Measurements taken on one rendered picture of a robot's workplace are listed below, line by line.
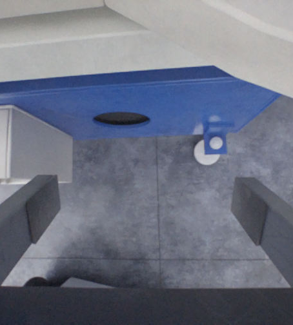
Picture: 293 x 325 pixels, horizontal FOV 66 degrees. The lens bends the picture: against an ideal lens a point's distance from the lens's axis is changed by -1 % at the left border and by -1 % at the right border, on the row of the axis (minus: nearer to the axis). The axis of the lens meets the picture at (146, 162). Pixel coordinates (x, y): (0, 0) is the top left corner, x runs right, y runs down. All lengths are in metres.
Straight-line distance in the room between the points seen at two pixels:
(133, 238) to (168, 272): 0.18
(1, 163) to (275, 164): 0.90
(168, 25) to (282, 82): 0.09
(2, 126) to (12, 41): 0.28
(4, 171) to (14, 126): 0.09
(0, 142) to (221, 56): 0.45
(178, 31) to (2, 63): 0.20
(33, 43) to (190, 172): 0.77
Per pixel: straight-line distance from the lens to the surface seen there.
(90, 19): 0.26
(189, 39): 0.19
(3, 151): 0.53
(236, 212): 0.17
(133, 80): 0.41
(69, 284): 0.95
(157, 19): 0.19
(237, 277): 1.01
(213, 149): 0.77
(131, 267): 0.99
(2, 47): 0.29
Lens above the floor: 0.92
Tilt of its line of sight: 81 degrees down
